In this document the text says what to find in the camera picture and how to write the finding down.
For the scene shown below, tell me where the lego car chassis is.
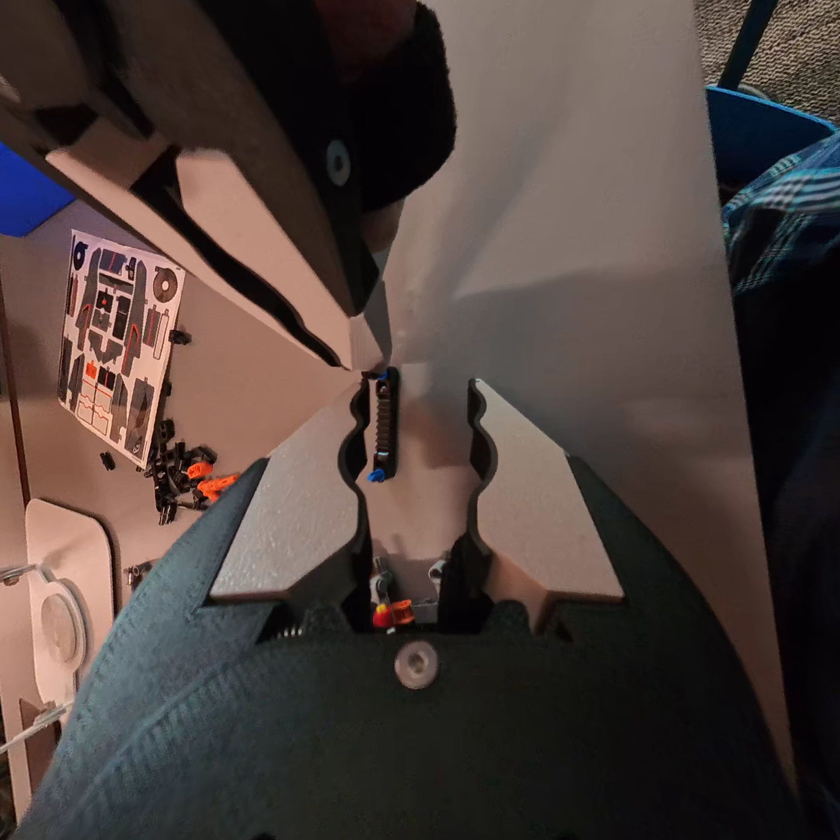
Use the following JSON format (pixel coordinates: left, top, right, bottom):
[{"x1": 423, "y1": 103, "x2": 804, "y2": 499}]
[{"x1": 369, "y1": 553, "x2": 455, "y2": 635}]

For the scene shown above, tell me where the blue plastic bin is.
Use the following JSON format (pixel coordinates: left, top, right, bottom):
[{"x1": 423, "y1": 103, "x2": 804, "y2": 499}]
[{"x1": 0, "y1": 141, "x2": 75, "y2": 238}]

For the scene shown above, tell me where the pile of black lego pieces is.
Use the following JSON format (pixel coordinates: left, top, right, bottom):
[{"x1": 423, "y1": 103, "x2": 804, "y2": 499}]
[{"x1": 143, "y1": 420, "x2": 221, "y2": 527}]

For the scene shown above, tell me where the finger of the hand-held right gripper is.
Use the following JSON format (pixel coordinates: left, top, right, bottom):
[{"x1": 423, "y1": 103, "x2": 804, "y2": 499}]
[
  {"x1": 45, "y1": 151, "x2": 349, "y2": 371},
  {"x1": 169, "y1": 152, "x2": 396, "y2": 366}
]

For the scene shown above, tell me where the black lego gear rack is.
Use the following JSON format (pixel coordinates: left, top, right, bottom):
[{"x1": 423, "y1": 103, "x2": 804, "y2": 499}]
[{"x1": 366, "y1": 366, "x2": 400, "y2": 485}]

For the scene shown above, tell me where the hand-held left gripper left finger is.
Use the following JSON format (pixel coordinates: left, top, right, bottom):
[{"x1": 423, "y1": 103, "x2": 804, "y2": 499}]
[{"x1": 207, "y1": 379, "x2": 372, "y2": 635}]

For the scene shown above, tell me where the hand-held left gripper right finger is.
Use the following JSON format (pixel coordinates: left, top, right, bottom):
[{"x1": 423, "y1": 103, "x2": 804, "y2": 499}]
[{"x1": 441, "y1": 378, "x2": 626, "y2": 636}]

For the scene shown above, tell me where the person's right hand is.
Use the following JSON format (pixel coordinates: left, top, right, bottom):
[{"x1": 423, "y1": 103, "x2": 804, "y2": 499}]
[{"x1": 317, "y1": 0, "x2": 419, "y2": 255}]

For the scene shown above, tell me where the person's torso in plaid shirt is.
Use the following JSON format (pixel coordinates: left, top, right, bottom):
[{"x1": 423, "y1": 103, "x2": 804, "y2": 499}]
[{"x1": 721, "y1": 131, "x2": 840, "y2": 840}]

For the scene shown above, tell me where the blue chair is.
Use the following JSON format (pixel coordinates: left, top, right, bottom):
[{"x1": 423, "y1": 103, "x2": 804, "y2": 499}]
[{"x1": 704, "y1": 0, "x2": 840, "y2": 198}]

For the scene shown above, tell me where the lego sticker sheet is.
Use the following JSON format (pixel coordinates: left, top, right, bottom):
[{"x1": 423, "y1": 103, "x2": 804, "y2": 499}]
[{"x1": 57, "y1": 228, "x2": 188, "y2": 469}]

